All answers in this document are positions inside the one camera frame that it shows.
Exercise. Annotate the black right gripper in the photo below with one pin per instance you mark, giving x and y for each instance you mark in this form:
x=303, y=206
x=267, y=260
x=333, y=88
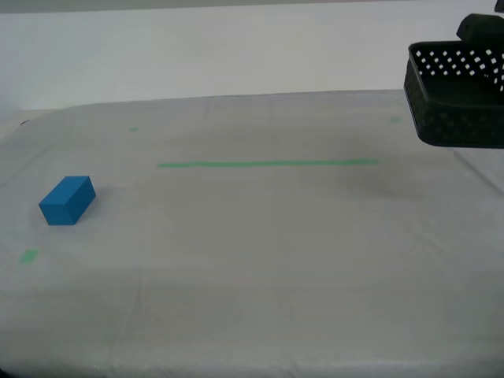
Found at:
x=500, y=4

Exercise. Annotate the black perforated plastic basket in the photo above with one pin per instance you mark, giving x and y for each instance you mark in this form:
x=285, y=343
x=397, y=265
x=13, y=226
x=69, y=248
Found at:
x=453, y=122

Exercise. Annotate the blue rectangular block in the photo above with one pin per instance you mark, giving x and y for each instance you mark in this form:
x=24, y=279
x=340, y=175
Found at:
x=65, y=201

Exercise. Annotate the small green tape mark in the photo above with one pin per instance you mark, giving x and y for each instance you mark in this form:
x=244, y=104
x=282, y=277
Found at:
x=395, y=120
x=134, y=129
x=28, y=256

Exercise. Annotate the white table cloth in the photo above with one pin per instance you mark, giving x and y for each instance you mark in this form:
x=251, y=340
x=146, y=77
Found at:
x=252, y=275

